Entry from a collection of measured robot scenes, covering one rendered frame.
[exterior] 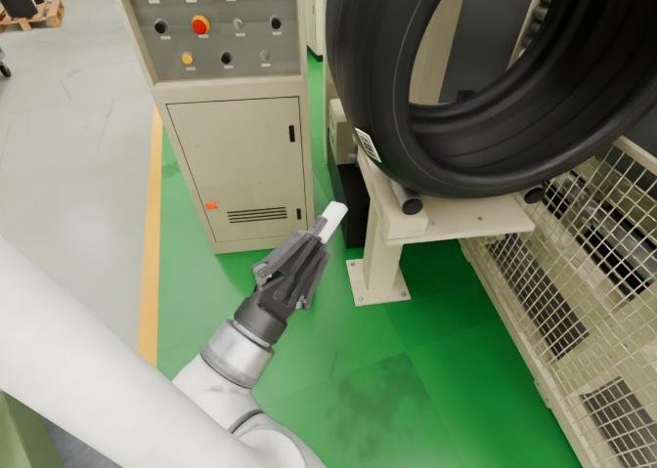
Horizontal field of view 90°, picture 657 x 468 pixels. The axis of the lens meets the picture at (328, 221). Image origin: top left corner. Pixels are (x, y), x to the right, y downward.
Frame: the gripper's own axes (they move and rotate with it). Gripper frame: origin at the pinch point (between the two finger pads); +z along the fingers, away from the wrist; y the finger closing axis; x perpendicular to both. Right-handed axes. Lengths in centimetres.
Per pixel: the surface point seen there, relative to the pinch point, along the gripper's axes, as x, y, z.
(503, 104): 2, 25, 56
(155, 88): -93, -16, 20
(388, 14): 7.4, -18.8, 21.9
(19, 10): -628, -112, 105
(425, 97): -17, 19, 53
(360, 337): -43, 95, -8
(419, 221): -0.1, 23.0, 16.4
